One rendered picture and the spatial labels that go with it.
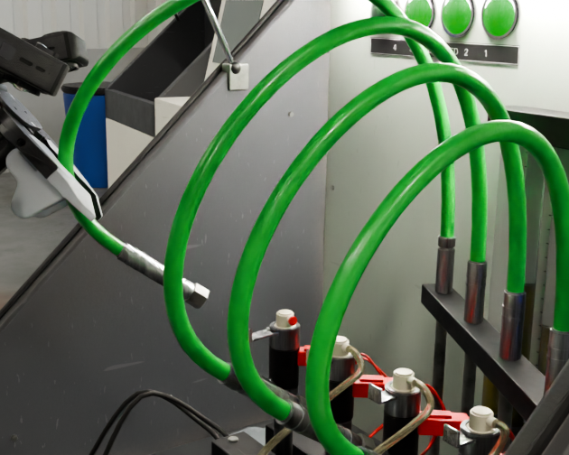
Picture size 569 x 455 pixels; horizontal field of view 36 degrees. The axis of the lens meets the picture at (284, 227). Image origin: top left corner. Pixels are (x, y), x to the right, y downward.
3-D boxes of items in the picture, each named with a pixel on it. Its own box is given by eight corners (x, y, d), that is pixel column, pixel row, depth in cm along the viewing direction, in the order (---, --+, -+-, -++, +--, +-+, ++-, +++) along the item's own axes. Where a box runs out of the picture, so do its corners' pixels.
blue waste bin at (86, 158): (51, 181, 707) (47, 83, 689) (117, 172, 746) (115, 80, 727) (88, 193, 664) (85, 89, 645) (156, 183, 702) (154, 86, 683)
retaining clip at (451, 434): (457, 449, 60) (458, 431, 59) (439, 439, 61) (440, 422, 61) (490, 436, 61) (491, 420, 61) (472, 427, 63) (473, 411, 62)
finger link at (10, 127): (55, 184, 81) (-5, 116, 82) (69, 171, 81) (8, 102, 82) (38, 179, 76) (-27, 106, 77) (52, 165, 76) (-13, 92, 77)
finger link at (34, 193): (56, 254, 80) (-10, 180, 81) (104, 209, 80) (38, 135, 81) (44, 253, 77) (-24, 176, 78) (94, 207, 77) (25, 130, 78)
